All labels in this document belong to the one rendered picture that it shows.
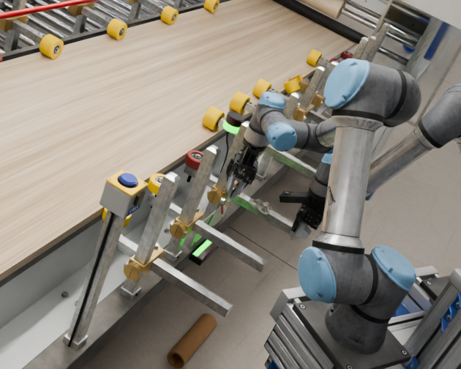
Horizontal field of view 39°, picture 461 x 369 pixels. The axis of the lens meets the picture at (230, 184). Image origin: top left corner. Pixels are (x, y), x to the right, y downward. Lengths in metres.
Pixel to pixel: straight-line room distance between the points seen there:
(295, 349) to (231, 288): 1.57
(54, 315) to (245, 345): 1.27
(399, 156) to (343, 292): 0.56
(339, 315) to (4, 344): 0.87
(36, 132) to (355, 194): 1.12
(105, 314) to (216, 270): 1.51
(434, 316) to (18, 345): 1.07
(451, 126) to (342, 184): 0.48
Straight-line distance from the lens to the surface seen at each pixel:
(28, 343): 1.88
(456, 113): 1.85
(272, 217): 2.26
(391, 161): 1.90
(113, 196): 1.46
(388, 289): 1.52
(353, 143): 1.45
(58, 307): 1.99
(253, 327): 3.14
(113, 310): 1.91
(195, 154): 2.32
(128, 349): 2.80
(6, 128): 2.16
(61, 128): 2.23
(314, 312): 1.65
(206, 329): 2.91
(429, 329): 1.75
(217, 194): 2.23
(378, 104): 1.47
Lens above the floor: 2.02
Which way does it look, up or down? 30 degrees down
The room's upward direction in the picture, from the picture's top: 23 degrees clockwise
